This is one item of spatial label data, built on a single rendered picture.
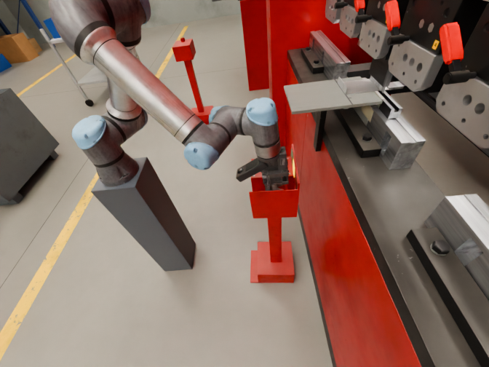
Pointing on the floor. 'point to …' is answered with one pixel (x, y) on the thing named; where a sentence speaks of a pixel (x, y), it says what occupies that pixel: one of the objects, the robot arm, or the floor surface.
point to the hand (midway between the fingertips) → (269, 195)
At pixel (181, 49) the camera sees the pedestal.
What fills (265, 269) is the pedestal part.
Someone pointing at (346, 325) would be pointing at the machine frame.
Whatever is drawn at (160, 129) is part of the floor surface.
